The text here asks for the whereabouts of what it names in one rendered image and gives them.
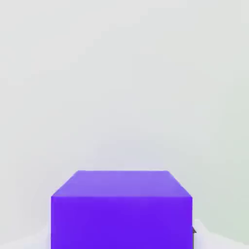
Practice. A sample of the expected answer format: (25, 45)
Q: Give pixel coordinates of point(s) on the small purple cube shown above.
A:
(121, 219)

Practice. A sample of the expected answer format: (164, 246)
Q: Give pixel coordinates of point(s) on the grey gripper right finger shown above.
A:
(206, 238)

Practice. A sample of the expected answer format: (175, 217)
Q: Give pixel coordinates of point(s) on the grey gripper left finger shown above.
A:
(37, 241)

